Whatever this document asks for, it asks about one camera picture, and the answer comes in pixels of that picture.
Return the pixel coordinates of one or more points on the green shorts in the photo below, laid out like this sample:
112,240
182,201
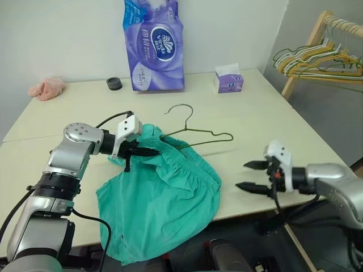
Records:
164,204

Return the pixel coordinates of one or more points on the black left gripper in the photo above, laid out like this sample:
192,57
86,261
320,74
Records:
127,150

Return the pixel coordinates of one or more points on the wooden hanger rack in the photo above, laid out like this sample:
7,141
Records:
317,25

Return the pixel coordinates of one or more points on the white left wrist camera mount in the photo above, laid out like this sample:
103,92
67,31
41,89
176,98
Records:
129,127

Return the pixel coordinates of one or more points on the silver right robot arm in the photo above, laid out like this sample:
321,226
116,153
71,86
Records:
334,181

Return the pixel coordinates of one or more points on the wooden table leg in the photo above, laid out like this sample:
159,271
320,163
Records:
300,246

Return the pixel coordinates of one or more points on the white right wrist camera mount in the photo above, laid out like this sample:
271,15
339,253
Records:
280,153

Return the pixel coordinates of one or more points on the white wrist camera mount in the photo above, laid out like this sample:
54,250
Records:
280,153
129,127

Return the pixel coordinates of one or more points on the black round puck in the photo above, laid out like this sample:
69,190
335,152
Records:
114,84

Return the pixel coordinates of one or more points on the purple toilet paper pack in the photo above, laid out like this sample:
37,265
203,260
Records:
156,56

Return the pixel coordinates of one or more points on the dark rounded shape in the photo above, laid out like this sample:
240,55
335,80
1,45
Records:
229,255

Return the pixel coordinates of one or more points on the pink cloth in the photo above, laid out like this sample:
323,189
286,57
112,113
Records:
48,89

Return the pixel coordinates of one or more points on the small purple tissue box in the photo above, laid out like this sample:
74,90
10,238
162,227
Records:
229,82

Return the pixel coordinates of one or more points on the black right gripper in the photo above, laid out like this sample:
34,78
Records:
279,184

